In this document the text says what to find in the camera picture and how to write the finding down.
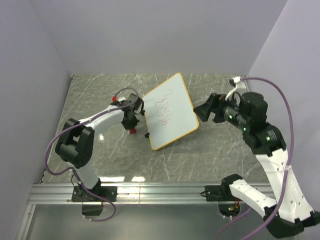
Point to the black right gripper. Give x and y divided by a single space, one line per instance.
216 103

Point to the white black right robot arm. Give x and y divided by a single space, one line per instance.
289 213

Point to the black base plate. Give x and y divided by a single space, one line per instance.
218 193
107 192

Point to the aluminium front rail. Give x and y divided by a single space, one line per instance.
136 193

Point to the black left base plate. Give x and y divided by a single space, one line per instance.
107 192

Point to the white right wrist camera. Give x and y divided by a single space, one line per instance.
237 85

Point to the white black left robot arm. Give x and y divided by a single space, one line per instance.
76 143

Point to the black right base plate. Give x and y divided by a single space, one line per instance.
218 193

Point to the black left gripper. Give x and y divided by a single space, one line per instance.
132 124

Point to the red whiteboard eraser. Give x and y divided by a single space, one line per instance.
132 131

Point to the yellow framed whiteboard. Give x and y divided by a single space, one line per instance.
169 112

